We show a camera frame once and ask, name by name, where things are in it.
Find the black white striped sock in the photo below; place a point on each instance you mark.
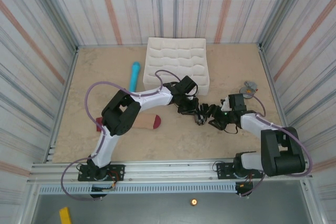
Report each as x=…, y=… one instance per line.
x=201, y=120

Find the white fabric organizer box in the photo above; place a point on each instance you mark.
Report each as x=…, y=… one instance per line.
x=176, y=58

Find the beige sock with maroon toe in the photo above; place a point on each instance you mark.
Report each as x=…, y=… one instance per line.
x=147, y=121

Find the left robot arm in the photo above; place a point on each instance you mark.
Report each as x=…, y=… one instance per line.
x=120, y=113

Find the small grey metal toy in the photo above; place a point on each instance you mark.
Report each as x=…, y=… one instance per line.
x=249, y=85

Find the turquoise plastic tube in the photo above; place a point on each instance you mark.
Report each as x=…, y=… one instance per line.
x=135, y=77

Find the aluminium side profile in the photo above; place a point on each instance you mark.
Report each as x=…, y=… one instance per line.
x=265, y=64
x=72, y=64

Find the yellow block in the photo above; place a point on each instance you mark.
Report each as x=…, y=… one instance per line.
x=65, y=216

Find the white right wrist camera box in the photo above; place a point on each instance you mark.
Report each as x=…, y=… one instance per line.
x=225, y=105

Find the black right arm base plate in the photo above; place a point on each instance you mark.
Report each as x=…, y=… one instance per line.
x=223, y=170

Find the aluminium mounting rail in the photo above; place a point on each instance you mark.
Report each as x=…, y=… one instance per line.
x=168, y=171

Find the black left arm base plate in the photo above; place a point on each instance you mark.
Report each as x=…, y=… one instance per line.
x=118, y=171

